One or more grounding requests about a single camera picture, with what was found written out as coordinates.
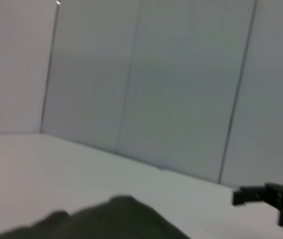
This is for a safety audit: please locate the dark green shirt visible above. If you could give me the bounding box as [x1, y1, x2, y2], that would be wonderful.
[0, 195, 191, 239]

